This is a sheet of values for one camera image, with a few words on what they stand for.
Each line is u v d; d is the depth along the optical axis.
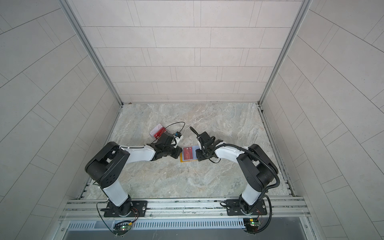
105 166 0.46
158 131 0.94
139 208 0.71
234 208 0.71
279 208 0.71
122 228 0.65
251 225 0.68
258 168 0.46
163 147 0.72
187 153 0.89
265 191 0.49
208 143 0.71
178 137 0.83
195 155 0.87
